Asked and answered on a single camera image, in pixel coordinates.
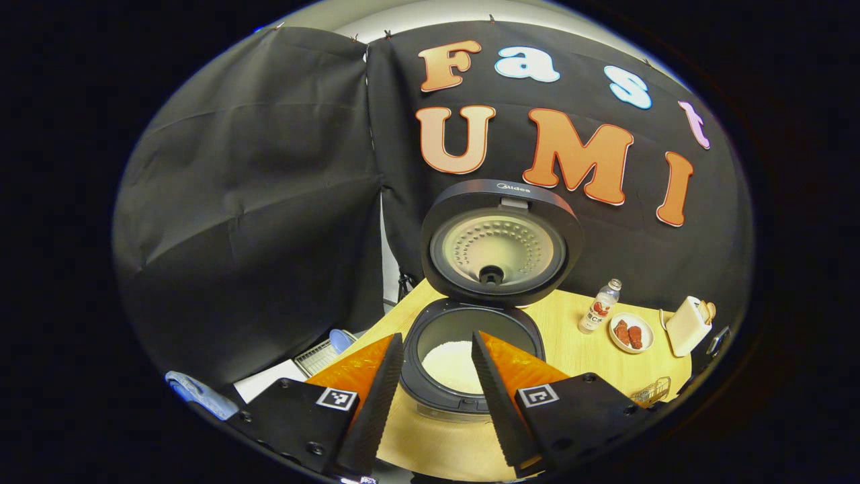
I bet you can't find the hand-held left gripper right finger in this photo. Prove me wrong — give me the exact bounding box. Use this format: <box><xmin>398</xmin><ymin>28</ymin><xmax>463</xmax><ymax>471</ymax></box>
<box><xmin>470</xmin><ymin>329</ymin><xmax>656</xmax><ymax>478</ymax></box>

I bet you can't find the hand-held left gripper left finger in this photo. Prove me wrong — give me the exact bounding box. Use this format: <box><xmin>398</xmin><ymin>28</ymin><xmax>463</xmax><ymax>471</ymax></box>
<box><xmin>225</xmin><ymin>333</ymin><xmax>405</xmax><ymax>477</ymax></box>

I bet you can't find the heap of white rice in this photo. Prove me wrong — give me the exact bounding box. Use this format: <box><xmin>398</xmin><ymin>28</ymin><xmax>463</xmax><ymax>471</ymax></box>
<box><xmin>420</xmin><ymin>339</ymin><xmax>486</xmax><ymax>396</ymax></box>

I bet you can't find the black and silver rice cooker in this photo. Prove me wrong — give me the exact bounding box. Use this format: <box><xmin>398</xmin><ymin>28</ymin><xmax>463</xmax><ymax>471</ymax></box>
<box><xmin>400</xmin><ymin>178</ymin><xmax>585</xmax><ymax>424</ymax></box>

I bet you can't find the metal chopstick holder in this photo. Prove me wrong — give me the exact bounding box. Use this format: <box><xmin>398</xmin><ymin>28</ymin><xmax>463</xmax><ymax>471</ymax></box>
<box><xmin>630</xmin><ymin>376</ymin><xmax>673</xmax><ymax>408</ymax></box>

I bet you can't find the clear plastic drink bottle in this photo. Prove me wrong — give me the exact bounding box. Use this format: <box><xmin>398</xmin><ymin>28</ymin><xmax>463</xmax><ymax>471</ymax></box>
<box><xmin>578</xmin><ymin>278</ymin><xmax>622</xmax><ymax>335</ymax></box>

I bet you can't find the white round plate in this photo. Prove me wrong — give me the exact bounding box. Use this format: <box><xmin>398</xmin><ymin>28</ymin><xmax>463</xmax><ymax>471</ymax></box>
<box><xmin>608</xmin><ymin>313</ymin><xmax>654</xmax><ymax>355</ymax></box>

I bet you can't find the blue cloth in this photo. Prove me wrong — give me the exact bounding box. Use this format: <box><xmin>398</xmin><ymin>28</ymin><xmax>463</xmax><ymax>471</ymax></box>
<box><xmin>165</xmin><ymin>370</ymin><xmax>239</xmax><ymax>421</ymax></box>

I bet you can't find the white toaster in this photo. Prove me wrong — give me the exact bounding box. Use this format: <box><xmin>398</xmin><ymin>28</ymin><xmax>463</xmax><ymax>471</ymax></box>
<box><xmin>660</xmin><ymin>296</ymin><xmax>714</xmax><ymax>358</ymax></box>

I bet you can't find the black backdrop cloth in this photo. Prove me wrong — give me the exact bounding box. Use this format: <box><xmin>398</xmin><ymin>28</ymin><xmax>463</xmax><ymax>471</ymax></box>
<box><xmin>113</xmin><ymin>20</ymin><xmax>753</xmax><ymax>397</ymax></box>

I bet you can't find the white wire tray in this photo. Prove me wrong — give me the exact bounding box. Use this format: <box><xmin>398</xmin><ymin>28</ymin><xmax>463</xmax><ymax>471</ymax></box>
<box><xmin>294</xmin><ymin>329</ymin><xmax>358</xmax><ymax>377</ymax></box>

